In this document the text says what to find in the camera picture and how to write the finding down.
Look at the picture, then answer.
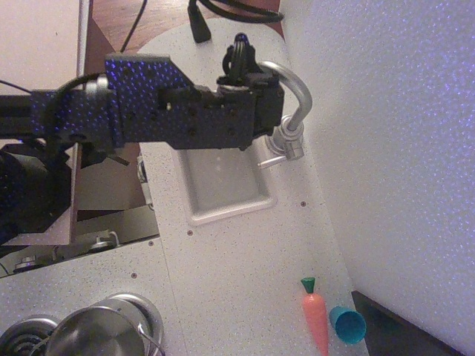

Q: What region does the silver toy faucet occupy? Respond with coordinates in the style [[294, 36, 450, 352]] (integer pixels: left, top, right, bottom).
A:
[[258, 61, 312, 169]]

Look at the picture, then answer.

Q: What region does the thin black cable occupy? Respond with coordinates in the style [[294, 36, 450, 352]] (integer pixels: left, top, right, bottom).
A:
[[0, 0, 148, 93]]

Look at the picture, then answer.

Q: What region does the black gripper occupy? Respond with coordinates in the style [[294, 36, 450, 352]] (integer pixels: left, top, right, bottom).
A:
[[157, 33, 284, 151]]

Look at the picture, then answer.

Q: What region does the stainless steel pot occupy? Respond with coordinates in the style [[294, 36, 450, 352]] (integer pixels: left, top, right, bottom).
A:
[[45, 293, 165, 355]]

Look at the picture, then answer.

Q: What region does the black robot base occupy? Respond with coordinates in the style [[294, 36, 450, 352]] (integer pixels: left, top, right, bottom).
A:
[[1, 139, 71, 244]]

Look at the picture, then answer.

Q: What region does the teal plastic cup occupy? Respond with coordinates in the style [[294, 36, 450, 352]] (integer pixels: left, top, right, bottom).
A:
[[330, 306, 367, 345]]

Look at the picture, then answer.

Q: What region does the thick black braided cable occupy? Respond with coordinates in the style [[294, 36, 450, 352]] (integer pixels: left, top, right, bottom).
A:
[[202, 0, 286, 23]]

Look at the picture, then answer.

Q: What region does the black cable plug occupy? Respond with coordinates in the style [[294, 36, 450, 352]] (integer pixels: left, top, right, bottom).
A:
[[187, 0, 212, 44]]

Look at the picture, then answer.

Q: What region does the silver stove burner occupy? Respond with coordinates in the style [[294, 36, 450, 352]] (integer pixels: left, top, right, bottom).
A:
[[1, 315, 59, 356]]

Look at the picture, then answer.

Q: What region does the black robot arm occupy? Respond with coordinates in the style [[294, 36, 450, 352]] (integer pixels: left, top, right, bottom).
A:
[[1, 33, 284, 151]]

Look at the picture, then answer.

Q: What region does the white toy sink basin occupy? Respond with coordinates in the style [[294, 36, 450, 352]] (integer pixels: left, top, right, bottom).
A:
[[172, 145, 278, 226]]

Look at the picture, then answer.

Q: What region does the orange toy carrot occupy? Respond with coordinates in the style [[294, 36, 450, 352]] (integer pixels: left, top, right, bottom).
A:
[[301, 277, 329, 356]]

